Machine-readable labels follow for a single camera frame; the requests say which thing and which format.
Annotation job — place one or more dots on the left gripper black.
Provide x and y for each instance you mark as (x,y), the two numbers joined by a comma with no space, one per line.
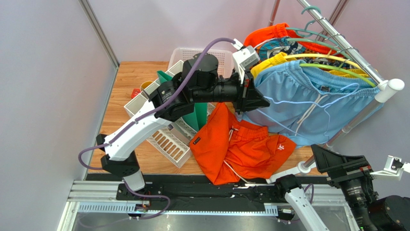
(249,97)

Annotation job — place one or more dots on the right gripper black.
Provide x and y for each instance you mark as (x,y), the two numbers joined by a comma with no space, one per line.
(347,166)

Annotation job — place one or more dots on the orange shorts front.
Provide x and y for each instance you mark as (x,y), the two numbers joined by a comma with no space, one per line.
(228,150)

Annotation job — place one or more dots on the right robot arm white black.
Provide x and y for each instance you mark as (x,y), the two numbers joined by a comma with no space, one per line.
(391,213)

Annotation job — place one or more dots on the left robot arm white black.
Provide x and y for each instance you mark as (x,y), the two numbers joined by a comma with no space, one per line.
(197,82)

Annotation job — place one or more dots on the yellow shorts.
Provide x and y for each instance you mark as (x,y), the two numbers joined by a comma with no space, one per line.
(309,58)

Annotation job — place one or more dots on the patterned blue orange shorts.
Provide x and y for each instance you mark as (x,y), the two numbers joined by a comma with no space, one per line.
(271,47)

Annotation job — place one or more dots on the light blue shorts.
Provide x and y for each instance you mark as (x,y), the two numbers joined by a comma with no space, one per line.
(307,104)

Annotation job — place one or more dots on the orange shorts back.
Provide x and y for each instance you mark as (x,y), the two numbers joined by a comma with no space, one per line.
(278,31)

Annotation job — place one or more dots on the teal hanger back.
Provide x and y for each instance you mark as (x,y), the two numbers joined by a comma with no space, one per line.
(305,33)

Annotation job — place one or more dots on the teal hanger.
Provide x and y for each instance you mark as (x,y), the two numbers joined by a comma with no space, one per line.
(332,47)
(305,33)

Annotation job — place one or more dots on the teal hanger front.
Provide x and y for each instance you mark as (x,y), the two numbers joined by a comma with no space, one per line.
(332,47)

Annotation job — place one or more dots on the green hanger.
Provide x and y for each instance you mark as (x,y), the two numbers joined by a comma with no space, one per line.
(340,70)

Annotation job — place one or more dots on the white perforated basket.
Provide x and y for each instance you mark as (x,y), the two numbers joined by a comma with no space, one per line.
(179,55)

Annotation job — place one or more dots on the green folder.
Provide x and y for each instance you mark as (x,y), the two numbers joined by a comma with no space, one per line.
(198,118)

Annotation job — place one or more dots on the white file organizer rack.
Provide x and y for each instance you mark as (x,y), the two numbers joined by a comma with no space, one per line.
(172,141)

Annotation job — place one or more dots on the yellow cup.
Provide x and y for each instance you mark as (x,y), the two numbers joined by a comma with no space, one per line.
(145,86)

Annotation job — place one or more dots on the small red object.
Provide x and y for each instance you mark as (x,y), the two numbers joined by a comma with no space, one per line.
(135,92)

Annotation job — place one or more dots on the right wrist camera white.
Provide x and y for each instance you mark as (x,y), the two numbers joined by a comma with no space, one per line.
(393,169)

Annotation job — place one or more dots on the metal clothes rack rail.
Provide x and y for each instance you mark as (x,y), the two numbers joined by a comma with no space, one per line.
(388,88)

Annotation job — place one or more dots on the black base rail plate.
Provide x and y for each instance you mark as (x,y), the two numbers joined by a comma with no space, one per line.
(255,193)

